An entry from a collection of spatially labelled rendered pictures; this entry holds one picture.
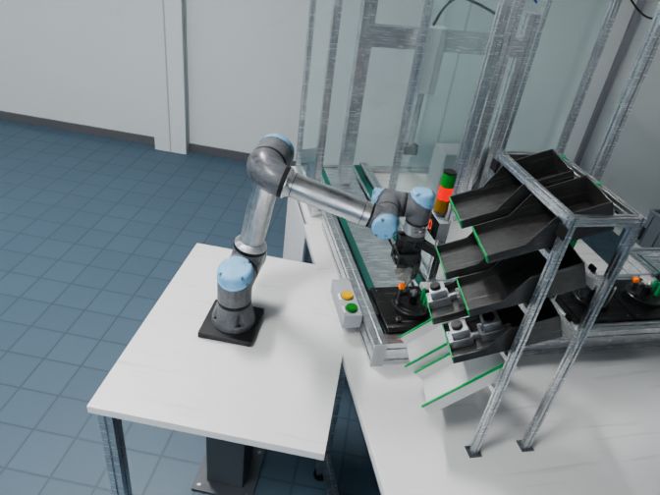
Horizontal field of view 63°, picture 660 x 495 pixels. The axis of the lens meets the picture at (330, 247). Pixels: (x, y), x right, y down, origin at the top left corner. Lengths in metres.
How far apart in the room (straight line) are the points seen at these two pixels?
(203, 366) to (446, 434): 0.78
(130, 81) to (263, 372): 3.92
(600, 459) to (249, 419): 1.05
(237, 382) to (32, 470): 1.24
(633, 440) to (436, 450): 0.65
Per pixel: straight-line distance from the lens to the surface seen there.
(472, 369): 1.59
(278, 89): 4.84
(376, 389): 1.79
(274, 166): 1.56
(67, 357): 3.16
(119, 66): 5.32
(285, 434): 1.64
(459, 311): 1.54
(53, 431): 2.85
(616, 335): 2.27
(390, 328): 1.84
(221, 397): 1.72
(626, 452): 1.96
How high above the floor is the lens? 2.16
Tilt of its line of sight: 33 degrees down
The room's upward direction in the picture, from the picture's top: 8 degrees clockwise
